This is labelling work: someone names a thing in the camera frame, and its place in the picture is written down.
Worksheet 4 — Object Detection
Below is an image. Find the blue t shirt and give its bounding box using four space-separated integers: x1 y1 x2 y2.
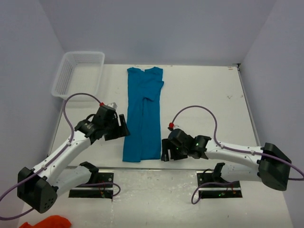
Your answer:
123 67 164 162

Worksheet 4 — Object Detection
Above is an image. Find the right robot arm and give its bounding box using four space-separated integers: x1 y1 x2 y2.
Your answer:
161 129 291 191

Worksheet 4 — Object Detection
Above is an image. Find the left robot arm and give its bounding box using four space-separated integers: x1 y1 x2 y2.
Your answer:
17 103 130 213

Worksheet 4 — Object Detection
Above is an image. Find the white plastic basket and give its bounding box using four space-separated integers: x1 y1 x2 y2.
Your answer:
51 51 105 102

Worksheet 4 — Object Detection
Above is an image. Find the orange t shirt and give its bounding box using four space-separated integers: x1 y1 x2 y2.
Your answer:
20 215 72 228

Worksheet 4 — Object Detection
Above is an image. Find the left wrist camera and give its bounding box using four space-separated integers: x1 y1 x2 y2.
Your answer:
99 102 117 110

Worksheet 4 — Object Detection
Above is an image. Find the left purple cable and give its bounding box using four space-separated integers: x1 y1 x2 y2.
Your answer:
0 93 121 220

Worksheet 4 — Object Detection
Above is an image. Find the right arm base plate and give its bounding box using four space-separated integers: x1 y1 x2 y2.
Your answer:
197 169 243 199

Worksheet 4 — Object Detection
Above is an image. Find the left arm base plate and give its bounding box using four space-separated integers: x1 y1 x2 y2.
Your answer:
68 171 114 200

